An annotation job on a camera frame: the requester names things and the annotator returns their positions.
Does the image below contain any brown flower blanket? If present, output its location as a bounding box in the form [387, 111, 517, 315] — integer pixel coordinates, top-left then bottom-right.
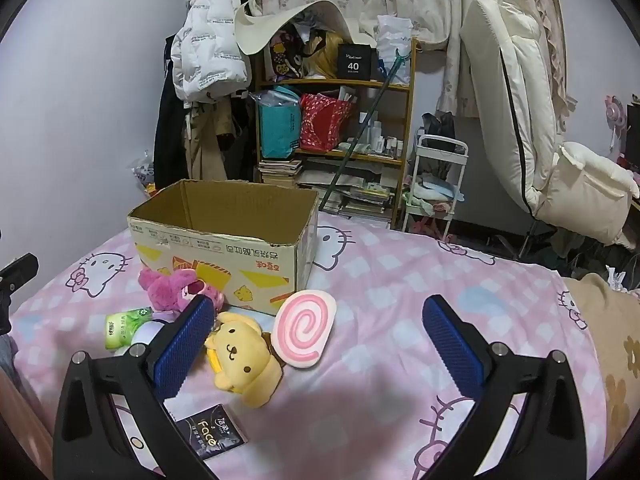
[565, 272, 640, 447]

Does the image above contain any pink desk fan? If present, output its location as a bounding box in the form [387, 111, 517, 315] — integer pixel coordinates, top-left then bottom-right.
[602, 92, 629, 153]

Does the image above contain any printed cardboard box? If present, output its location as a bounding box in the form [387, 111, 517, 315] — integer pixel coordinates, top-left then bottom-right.
[126, 179, 320, 317]

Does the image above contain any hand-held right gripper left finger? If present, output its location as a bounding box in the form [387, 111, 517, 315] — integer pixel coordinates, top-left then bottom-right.
[52, 294, 217, 480]

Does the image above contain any teal bag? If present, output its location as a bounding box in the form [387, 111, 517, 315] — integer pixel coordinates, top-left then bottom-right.
[256, 86, 303, 160]

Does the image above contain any green pole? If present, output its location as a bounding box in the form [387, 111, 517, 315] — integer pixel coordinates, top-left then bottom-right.
[317, 47, 407, 213]

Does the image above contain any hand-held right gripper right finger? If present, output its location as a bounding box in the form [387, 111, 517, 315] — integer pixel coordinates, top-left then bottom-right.
[421, 294, 590, 480]

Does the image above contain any pink bear plush toy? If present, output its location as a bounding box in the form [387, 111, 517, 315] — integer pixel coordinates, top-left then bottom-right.
[138, 267, 226, 312]

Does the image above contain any beige hanging garment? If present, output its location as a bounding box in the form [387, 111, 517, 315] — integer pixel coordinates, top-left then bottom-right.
[184, 95, 252, 182]

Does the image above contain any pile of papers and magazines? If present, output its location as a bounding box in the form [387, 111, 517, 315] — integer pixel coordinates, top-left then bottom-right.
[300, 159, 397, 222]

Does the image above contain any white trolley cart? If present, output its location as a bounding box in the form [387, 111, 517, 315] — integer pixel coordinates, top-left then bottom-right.
[400, 134, 469, 242]

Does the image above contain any red patterned bag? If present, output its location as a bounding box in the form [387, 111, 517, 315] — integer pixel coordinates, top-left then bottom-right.
[299, 92, 354, 152]

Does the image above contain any stack of books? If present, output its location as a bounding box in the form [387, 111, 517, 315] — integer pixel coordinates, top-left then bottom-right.
[257, 159, 304, 189]

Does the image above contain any white puffer jacket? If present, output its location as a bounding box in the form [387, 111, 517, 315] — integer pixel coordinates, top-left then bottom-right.
[171, 0, 252, 104]

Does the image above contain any black sachet packet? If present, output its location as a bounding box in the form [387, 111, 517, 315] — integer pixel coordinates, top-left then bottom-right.
[175, 402, 248, 461]

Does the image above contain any wooden shelf rack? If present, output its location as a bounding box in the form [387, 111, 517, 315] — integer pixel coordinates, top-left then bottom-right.
[250, 47, 418, 232]

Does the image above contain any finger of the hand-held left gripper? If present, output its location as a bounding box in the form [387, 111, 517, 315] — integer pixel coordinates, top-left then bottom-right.
[0, 252, 40, 336]

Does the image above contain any dark hanging coat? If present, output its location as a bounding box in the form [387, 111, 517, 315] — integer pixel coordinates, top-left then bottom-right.
[152, 35, 192, 192]

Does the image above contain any black bag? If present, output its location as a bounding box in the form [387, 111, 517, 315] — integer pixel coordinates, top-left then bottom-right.
[421, 111, 457, 151]

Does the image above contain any colourful snack bag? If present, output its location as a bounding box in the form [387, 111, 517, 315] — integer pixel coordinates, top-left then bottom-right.
[131, 152, 159, 197]

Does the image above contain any cream padded chair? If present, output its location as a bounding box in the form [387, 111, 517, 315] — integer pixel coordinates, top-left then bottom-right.
[459, 0, 640, 247]

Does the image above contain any yellow dog plush toy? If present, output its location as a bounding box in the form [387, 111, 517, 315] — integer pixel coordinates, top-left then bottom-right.
[204, 311, 285, 407]

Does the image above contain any pink cat-print bed sheet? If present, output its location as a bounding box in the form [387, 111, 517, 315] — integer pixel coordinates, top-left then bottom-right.
[10, 210, 617, 480]

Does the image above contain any pink swirl plush cushion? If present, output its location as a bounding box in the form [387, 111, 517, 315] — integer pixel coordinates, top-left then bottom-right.
[271, 289, 337, 368]

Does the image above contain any green tissue packet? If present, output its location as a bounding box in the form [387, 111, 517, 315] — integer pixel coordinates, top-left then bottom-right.
[104, 307, 153, 350]

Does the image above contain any cream bent foam sheet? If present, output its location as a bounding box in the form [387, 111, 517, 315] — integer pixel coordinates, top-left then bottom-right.
[235, 0, 354, 56]

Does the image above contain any purple plush toy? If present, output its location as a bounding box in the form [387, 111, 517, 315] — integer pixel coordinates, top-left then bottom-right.
[131, 312, 178, 350]

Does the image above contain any group of small white bottles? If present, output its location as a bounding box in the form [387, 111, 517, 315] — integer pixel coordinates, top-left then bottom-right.
[367, 120, 406, 156]

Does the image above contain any white plastic bag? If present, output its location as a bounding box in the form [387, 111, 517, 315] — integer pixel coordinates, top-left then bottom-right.
[376, 14, 415, 85]

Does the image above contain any black box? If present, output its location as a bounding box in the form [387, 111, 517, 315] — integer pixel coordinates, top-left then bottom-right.
[337, 42, 379, 82]

